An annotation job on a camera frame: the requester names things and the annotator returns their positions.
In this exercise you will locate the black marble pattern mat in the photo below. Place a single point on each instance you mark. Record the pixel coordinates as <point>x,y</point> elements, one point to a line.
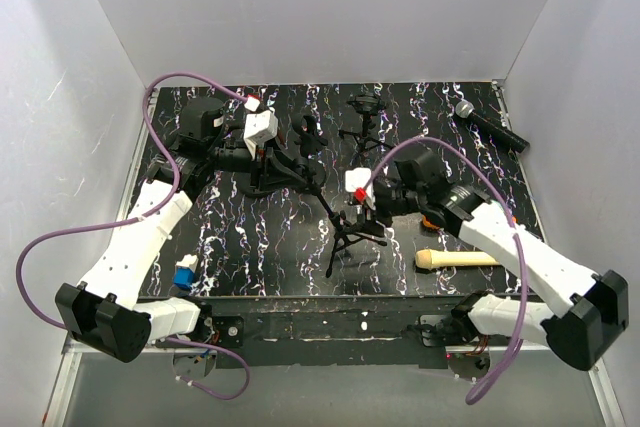
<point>282,244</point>

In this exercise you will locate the black round-base stand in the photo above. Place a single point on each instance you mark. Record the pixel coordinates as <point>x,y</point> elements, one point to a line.
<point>310,143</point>

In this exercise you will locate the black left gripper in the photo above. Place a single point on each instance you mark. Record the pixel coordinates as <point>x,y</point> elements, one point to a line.
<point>279,171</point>

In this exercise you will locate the black silver-head microphone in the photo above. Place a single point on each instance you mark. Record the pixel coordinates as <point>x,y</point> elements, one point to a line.
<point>465,110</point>

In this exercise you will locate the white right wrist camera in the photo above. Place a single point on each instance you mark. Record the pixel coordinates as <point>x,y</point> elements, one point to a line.
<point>356,184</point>

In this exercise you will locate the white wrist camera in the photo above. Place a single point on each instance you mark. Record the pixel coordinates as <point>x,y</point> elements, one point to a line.
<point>261,125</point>
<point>356,184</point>

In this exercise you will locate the black tripod microphone stand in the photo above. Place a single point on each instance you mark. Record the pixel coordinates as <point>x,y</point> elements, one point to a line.
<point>368,107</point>

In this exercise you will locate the blue white cube toy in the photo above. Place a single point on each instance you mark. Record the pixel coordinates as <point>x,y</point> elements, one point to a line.
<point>185,272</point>

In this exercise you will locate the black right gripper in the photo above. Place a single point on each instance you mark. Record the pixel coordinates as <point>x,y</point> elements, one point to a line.
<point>367,218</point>

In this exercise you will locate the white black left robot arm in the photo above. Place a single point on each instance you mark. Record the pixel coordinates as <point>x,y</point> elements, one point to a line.
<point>102,310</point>

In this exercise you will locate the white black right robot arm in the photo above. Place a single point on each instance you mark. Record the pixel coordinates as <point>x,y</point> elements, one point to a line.
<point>579,313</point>

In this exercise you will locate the beige microphone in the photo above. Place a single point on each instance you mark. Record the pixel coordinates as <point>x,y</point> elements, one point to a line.
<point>430,259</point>

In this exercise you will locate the orange microphone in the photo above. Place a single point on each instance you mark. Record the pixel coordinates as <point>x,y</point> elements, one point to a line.
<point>429,225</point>

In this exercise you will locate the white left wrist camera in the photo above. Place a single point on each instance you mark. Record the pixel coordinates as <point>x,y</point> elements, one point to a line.
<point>261,125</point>

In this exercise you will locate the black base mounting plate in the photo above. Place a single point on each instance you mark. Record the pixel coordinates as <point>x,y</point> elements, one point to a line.
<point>336,330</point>

